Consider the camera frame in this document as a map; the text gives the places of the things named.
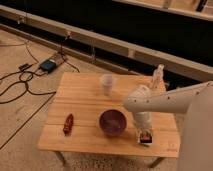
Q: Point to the clear plastic bottle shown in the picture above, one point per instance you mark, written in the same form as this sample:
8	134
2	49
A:
157	76

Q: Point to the white sponge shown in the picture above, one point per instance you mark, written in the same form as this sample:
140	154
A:
145	143

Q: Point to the small black connector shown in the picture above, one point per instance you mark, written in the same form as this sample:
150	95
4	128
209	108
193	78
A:
24	66

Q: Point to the blue power adapter box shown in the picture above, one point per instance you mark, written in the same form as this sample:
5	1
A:
47	66

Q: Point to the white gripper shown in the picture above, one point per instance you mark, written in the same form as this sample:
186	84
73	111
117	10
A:
143	121

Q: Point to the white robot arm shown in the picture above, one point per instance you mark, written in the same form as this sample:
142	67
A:
196	102

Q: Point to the purple bowl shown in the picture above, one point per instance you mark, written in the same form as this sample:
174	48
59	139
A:
112	122

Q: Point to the wooden table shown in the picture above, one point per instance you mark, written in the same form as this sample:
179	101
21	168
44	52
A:
81	95

